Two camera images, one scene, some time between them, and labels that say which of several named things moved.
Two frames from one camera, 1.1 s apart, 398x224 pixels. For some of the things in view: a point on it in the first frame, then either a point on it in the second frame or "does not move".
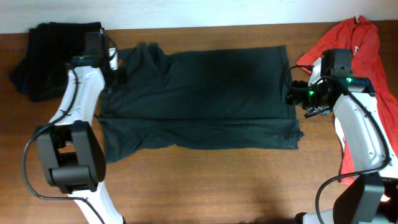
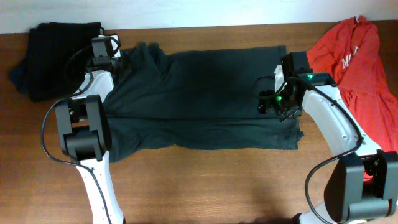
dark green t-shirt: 217,99 does not move
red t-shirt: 360,37 does not move
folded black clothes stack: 44,74 does not move
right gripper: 292,94 → 288,112
